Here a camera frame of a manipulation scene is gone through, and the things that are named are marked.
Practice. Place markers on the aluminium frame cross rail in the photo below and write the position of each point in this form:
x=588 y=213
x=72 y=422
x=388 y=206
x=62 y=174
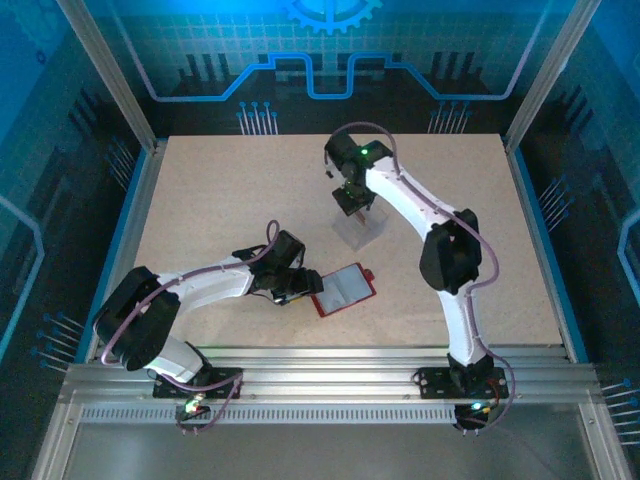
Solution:
x=325 y=375

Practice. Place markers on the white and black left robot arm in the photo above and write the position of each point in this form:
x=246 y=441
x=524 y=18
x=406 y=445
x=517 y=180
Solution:
x=215 y=290

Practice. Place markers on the aluminium corner post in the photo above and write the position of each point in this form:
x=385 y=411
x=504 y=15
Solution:
x=545 y=80
x=115 y=80

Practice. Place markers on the red leather card holder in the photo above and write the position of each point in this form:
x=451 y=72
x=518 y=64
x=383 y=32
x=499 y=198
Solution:
x=345 y=292

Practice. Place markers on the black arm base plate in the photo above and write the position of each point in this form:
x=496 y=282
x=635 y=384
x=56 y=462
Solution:
x=435 y=382
x=225 y=382

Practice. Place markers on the aluminium side rail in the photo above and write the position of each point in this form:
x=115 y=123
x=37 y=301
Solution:
x=135 y=225

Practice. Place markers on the clear acrylic card box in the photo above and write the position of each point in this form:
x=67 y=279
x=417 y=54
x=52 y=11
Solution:
x=367 y=235

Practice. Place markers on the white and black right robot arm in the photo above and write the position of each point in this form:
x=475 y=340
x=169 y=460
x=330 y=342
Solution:
x=405 y=195

